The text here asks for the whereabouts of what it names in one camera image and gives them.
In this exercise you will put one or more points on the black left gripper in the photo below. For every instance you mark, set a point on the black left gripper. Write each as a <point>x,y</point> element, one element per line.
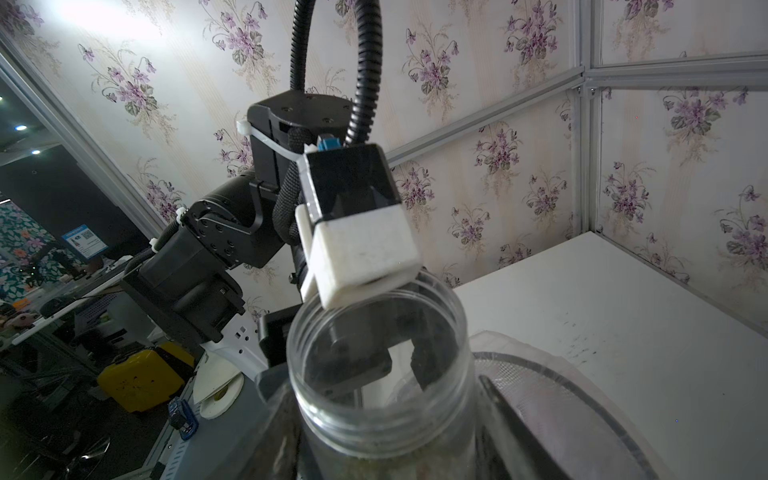
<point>351,354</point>

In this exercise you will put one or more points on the yellow box in background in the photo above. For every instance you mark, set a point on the yellow box in background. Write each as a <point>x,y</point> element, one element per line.
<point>147,378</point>

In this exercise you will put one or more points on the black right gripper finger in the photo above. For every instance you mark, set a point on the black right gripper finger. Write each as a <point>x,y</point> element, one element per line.
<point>505,447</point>

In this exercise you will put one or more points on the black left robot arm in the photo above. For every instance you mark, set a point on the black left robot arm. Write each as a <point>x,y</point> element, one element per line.
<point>183,280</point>

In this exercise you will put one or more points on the white lid bean jar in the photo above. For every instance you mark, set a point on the white lid bean jar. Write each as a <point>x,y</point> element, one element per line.
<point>393,428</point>

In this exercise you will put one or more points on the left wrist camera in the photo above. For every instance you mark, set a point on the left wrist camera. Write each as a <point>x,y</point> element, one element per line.
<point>357,241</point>

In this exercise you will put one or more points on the mesh bin with pink bag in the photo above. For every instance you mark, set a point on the mesh bin with pink bag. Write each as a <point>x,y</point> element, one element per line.
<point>584,431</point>

